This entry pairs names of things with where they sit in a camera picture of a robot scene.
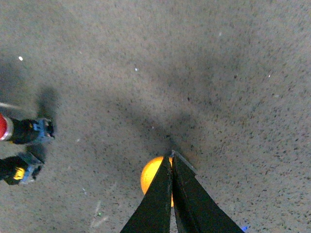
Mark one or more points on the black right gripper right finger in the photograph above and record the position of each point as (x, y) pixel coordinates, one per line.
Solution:
(195, 210)

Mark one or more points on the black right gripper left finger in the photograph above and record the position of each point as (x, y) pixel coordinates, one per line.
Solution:
(153, 215)

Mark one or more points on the yellow push button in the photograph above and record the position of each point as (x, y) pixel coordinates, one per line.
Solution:
(155, 181)

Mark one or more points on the yellow-marked push button switch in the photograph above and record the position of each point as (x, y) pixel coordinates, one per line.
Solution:
(22, 168)

